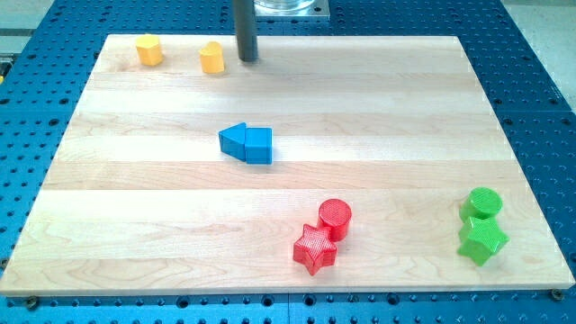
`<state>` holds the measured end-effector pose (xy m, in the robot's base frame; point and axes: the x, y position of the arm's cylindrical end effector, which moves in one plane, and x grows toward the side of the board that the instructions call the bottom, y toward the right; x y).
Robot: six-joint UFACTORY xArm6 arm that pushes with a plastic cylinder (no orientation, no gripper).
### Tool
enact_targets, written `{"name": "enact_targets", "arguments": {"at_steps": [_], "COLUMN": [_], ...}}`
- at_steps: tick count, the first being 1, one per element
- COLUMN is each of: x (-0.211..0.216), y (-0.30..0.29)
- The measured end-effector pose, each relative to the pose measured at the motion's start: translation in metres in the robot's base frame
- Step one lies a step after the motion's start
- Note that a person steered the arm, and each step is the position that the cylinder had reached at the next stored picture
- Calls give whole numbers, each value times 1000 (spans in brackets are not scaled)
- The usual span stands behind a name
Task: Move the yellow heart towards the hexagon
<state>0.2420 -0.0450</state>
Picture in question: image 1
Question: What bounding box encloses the blue triangle block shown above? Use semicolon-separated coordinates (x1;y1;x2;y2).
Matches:
219;122;247;161

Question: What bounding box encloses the blue perforated table plate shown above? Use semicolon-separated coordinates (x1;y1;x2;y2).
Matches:
1;1;575;323

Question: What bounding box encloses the red star block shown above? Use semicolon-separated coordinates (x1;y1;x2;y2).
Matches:
292;224;338;275

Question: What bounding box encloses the clear robot base plate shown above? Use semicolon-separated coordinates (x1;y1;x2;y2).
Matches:
254;0;330;19

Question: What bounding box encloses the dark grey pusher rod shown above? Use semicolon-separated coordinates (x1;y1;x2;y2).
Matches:
232;0;258;62

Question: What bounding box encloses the yellow hexagon block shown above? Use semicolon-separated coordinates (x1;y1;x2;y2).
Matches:
135;34;164;67

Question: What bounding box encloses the yellow heart block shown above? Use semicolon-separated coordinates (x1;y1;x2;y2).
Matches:
199;41;225;74

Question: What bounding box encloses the wooden board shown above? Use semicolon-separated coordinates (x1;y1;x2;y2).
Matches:
1;34;574;296

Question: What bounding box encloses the red cylinder block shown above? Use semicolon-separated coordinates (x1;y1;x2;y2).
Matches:
317;198;352;242

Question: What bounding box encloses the blue cube block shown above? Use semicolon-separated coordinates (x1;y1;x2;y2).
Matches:
245;128;273;165

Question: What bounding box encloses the green star block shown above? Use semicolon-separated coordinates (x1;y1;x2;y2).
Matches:
457;217;509;266

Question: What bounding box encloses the green cylinder block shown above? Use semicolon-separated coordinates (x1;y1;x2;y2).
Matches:
459;187;503;221

